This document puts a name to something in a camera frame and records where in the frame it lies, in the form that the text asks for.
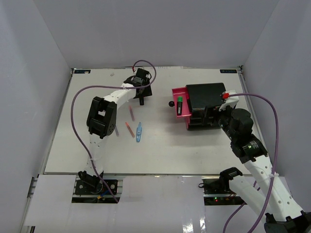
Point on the orange tip highlighter pen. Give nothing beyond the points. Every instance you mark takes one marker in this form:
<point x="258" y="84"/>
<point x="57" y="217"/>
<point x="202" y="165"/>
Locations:
<point x="130" y="130"/>

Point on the pink purple highlighter pen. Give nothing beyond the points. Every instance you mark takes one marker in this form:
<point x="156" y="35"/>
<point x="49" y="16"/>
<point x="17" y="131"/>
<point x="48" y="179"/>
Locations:
<point x="131" y="113"/>

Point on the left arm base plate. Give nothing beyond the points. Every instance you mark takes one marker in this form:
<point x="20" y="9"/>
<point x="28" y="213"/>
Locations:
<point x="81" y="188"/>

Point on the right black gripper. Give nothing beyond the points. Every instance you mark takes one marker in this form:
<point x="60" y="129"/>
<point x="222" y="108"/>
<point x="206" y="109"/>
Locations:
<point x="209" y="112"/>

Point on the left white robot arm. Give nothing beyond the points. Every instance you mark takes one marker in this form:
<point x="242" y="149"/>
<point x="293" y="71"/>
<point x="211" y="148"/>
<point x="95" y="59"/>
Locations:
<point x="102" y="117"/>

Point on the pink top drawer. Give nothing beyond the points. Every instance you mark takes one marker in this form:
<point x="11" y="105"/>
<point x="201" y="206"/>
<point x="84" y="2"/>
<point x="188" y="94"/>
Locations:
<point x="182" y="91"/>

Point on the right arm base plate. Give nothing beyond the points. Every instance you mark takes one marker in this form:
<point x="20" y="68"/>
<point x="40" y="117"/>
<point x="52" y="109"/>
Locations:
<point x="214" y="187"/>

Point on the black drawer organizer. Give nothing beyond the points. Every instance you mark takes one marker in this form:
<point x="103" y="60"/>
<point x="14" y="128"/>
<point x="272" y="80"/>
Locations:
<point x="202" y="95"/>

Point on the blue corner label right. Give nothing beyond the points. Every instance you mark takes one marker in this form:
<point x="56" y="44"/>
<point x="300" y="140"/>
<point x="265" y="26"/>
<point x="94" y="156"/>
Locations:
<point x="227" y="71"/>

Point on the green cap black marker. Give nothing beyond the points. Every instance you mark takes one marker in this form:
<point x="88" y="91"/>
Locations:
<point x="179" y="105"/>

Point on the blue corner label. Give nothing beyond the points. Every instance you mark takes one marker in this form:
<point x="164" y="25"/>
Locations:
<point x="227" y="71"/>
<point x="82" y="71"/>

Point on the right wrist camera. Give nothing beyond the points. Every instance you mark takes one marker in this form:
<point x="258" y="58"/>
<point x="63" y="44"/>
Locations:
<point x="229" y="100"/>

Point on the blue correction tape pen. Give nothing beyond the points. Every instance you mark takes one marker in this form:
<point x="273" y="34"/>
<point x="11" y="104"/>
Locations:
<point x="138" y="132"/>

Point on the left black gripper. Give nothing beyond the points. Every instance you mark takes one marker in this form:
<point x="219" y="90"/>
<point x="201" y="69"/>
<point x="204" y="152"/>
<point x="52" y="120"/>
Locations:
<point x="147" y="91"/>

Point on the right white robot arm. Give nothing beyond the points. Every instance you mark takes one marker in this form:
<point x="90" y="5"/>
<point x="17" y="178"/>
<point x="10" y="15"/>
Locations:
<point x="267" y="197"/>

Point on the blue corner label left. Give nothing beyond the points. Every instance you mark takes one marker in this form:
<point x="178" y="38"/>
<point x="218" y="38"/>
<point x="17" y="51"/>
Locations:
<point x="82" y="71"/>

